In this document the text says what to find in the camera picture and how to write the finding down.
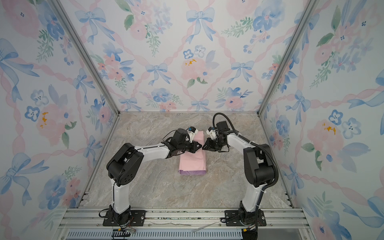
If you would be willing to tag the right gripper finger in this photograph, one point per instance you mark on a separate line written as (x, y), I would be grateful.
(207, 147)
(212, 141)

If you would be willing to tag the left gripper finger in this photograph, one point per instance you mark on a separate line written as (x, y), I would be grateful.
(195, 145)
(193, 150)

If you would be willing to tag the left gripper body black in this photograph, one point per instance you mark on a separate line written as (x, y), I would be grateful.
(186, 146)

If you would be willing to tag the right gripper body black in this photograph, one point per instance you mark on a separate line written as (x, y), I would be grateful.
(218, 146)

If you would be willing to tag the purple pink wrapping paper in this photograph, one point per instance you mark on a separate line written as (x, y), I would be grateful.
(194, 163)

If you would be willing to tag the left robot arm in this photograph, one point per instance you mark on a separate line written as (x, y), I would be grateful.
(123, 168)

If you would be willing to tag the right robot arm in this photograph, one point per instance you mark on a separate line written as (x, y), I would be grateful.
(259, 168)

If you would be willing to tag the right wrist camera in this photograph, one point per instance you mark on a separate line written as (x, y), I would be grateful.
(221, 127)

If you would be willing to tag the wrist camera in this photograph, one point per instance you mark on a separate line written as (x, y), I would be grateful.
(182, 135)
(221, 127)

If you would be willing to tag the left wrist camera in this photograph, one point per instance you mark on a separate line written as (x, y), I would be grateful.
(182, 135)

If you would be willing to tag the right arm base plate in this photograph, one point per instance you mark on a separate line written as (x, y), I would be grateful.
(239, 218)

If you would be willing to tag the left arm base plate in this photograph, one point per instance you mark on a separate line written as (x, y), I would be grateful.
(132, 218)

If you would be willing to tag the right aluminium corner post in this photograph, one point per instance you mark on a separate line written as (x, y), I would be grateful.
(299, 31)

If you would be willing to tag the aluminium corner post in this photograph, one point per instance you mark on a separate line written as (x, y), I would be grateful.
(81, 49)
(299, 31)

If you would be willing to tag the vented cable duct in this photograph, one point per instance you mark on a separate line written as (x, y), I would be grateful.
(155, 234)

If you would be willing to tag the aluminium frame rail front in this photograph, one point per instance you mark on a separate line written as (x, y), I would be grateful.
(150, 218)

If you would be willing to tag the left aluminium corner post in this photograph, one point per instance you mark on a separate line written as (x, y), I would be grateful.
(81, 49)

